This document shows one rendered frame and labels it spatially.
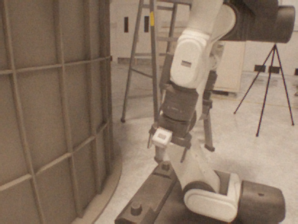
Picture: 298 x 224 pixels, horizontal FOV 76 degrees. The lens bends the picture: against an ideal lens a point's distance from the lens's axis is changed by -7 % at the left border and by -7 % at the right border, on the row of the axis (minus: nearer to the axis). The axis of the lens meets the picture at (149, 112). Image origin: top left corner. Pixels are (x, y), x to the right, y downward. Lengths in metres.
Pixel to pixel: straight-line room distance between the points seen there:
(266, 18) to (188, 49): 0.29
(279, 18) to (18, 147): 0.92
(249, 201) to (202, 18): 0.66
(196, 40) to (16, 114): 0.61
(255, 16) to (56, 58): 0.69
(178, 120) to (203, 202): 0.40
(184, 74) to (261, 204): 0.58
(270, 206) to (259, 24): 0.62
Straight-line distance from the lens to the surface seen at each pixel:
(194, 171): 0.84
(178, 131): 0.57
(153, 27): 1.60
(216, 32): 0.66
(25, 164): 0.86
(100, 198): 1.27
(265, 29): 0.70
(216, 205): 0.85
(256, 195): 0.88
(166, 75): 0.55
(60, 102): 0.88
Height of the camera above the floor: 0.86
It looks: 18 degrees down
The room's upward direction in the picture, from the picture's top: 1 degrees clockwise
